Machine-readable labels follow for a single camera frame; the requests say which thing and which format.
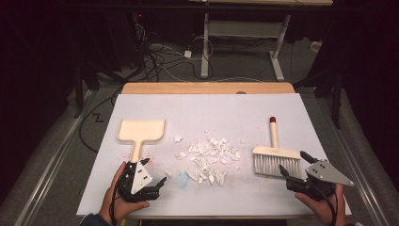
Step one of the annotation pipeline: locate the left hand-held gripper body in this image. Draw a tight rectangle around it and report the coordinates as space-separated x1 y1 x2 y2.
117 160 160 203

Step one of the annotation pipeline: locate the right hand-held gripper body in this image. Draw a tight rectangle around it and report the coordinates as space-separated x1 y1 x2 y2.
285 159 356 202

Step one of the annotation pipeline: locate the cream brush with red tip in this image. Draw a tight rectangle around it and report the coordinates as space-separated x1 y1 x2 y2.
251 116 302 179

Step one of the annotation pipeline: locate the cream plastic dustpan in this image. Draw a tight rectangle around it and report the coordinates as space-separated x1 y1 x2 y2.
116 118 167 164

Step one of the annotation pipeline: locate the pile of white paper scraps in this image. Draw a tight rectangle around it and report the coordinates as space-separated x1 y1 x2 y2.
164 128 247 188

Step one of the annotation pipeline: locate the person's left hand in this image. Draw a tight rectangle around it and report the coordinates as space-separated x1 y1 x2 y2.
101 161 152 223

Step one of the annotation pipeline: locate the wooden table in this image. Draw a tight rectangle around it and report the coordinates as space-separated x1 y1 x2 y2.
82 81 316 220

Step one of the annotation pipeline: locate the white table mat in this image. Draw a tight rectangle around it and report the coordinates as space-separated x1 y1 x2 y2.
76 92 353 218

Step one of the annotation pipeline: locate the black metal stand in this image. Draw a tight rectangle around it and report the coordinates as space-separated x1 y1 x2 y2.
73 60 85 120

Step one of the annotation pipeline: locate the white box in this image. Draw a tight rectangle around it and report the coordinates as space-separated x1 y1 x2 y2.
309 40 324 53

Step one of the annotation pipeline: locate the metal floor rail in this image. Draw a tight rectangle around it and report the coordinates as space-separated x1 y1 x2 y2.
315 95 391 226
13 89 95 226

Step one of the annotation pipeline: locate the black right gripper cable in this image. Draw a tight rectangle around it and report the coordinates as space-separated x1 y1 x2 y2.
313 182 341 226

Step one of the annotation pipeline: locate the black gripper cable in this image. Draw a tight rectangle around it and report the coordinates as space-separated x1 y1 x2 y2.
108 187 118 226
313 182 341 226

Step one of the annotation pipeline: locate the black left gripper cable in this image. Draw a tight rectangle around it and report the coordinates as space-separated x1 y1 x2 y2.
108 187 118 226

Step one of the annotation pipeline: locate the black floor cable loop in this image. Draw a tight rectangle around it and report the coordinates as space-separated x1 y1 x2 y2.
78 92 126 154

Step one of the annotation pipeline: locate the bundle of floor cables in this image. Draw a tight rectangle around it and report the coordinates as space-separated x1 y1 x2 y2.
134 23 215 83

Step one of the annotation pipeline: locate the white desk frame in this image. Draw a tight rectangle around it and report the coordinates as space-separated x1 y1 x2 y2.
189 0 334 82

